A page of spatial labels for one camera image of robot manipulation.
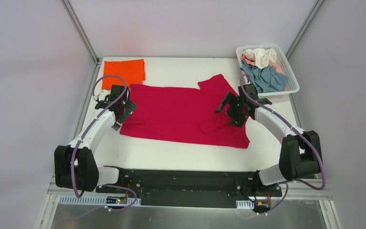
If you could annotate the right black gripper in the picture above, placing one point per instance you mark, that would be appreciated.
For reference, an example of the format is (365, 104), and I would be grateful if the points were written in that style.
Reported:
(231, 109)

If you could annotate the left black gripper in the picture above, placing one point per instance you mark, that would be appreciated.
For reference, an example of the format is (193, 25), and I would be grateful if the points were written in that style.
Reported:
(125, 111)

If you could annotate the crimson red t shirt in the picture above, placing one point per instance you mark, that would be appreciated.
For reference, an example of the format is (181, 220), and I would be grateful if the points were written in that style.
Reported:
(184, 115)

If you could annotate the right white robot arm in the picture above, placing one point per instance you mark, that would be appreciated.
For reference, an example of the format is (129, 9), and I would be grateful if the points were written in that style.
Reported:
(300, 153)

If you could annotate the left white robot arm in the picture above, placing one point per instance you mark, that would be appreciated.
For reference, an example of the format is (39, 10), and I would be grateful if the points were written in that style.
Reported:
(74, 164)

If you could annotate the folded orange t shirt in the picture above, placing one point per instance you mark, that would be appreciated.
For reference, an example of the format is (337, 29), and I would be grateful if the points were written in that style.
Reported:
(132, 71)

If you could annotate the light pink t shirt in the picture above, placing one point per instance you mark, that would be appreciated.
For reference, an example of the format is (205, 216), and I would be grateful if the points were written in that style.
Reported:
(252, 62)

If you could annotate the grey blue t shirt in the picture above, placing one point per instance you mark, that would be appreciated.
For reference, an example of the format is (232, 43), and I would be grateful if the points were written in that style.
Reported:
(266, 80)

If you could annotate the cream white t shirt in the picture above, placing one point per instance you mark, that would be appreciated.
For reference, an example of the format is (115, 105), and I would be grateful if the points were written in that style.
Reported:
(259, 57)

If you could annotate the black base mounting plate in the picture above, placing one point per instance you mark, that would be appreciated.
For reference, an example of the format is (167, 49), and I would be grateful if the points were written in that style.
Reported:
(193, 189)

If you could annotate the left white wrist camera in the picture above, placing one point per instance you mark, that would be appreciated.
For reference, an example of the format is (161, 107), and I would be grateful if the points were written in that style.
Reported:
(101, 95)

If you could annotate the left white cable duct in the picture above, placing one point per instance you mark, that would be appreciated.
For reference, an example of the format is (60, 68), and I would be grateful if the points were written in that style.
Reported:
(93, 200)

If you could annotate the white cable duct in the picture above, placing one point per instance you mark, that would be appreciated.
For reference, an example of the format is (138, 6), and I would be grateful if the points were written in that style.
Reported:
(244, 204)
(93, 200)

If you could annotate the right white cable duct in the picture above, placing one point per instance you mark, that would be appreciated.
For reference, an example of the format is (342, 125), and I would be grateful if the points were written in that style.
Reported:
(244, 204)

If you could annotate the right aluminium frame rail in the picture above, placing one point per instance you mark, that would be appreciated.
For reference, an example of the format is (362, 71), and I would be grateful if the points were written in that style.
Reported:
(304, 27)

